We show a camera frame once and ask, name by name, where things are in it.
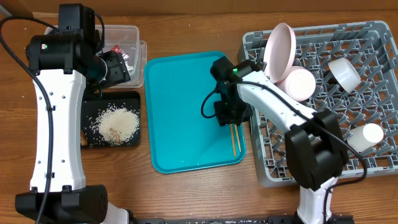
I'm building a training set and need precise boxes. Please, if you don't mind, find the golden food scrap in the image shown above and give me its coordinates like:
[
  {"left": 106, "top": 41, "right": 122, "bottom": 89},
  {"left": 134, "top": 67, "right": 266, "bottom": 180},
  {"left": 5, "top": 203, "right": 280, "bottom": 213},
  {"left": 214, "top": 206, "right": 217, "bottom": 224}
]
[{"left": 80, "top": 131, "right": 88, "bottom": 146}]

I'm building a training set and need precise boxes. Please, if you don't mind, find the grey metal bowl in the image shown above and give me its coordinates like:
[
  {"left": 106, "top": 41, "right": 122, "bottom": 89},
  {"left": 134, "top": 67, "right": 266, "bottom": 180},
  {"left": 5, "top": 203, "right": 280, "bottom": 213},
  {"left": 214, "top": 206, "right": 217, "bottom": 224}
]
[{"left": 328, "top": 58, "right": 361, "bottom": 93}]

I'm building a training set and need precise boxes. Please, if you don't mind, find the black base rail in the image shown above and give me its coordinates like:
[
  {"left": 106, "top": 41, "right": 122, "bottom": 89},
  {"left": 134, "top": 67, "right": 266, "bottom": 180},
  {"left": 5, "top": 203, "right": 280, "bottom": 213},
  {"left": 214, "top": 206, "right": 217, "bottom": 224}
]
[{"left": 133, "top": 215, "right": 355, "bottom": 224}]

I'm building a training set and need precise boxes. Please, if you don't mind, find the white napkin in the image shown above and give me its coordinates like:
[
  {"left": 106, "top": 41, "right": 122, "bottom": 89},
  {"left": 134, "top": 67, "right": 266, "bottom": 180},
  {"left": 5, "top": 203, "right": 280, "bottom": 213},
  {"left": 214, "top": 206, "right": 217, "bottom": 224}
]
[{"left": 122, "top": 50, "right": 137, "bottom": 78}]

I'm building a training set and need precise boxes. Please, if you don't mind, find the small white rice bowl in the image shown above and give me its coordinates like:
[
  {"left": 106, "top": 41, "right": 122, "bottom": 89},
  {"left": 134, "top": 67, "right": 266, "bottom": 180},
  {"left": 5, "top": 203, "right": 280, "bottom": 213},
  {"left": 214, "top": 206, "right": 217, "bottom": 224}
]
[{"left": 277, "top": 66, "right": 316, "bottom": 102}]

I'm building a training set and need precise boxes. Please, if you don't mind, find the white cup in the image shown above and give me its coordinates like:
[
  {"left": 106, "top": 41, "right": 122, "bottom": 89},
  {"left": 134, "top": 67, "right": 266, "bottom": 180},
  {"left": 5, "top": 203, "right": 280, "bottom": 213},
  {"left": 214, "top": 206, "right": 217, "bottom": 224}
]
[{"left": 347, "top": 123, "right": 384, "bottom": 152}]

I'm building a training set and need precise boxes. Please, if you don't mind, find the black plastic tray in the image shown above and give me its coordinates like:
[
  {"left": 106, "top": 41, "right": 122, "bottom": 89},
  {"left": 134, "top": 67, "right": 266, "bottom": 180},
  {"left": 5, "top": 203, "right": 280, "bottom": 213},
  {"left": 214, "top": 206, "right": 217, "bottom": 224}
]
[{"left": 81, "top": 91, "right": 141, "bottom": 147}]

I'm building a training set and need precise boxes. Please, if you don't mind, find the large white plate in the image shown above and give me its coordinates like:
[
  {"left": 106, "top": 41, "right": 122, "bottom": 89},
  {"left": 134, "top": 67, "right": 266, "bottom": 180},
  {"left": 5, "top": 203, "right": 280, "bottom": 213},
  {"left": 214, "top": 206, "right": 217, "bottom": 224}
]
[{"left": 263, "top": 23, "right": 296, "bottom": 83}]

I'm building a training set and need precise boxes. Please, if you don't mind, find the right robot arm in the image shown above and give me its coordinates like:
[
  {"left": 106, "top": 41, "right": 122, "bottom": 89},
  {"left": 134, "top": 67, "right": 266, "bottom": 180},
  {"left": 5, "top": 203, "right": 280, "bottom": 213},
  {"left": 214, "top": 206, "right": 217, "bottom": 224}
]
[{"left": 210, "top": 57, "right": 349, "bottom": 223}]

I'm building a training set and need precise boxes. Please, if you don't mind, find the rice pile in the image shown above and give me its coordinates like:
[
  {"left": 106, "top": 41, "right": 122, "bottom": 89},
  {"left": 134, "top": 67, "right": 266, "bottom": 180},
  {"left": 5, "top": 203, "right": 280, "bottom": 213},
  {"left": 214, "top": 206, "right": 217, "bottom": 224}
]
[{"left": 90, "top": 106, "right": 140, "bottom": 146}]

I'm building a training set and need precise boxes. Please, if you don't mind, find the clear plastic bin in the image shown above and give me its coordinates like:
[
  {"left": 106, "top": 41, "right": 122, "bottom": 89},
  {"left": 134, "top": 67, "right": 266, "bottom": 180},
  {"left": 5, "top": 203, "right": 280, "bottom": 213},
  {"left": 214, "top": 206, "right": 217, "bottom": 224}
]
[{"left": 103, "top": 25, "right": 147, "bottom": 88}]

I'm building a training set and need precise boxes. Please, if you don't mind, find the red snack wrapper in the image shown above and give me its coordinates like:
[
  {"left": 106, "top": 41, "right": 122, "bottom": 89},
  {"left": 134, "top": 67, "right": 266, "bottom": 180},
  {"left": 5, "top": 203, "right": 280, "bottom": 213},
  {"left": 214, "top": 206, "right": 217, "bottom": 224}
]
[{"left": 112, "top": 45, "right": 123, "bottom": 53}]

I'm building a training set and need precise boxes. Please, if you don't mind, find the grey dishwasher rack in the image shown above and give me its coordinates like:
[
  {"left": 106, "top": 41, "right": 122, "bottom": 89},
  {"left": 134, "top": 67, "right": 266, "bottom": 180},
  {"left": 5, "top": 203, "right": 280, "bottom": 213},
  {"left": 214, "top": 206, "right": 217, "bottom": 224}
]
[{"left": 238, "top": 21, "right": 397, "bottom": 187}]

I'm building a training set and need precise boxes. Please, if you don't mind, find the teal serving tray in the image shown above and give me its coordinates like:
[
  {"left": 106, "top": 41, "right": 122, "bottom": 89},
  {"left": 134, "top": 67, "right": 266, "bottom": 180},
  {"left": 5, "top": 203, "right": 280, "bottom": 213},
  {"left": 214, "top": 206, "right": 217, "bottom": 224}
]
[{"left": 144, "top": 51, "right": 246, "bottom": 174}]

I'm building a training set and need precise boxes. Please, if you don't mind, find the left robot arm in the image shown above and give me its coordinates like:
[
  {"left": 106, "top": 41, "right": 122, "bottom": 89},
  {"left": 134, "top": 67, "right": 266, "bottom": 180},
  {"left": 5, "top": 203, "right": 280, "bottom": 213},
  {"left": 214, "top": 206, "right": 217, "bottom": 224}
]
[{"left": 15, "top": 34, "right": 135, "bottom": 223}]

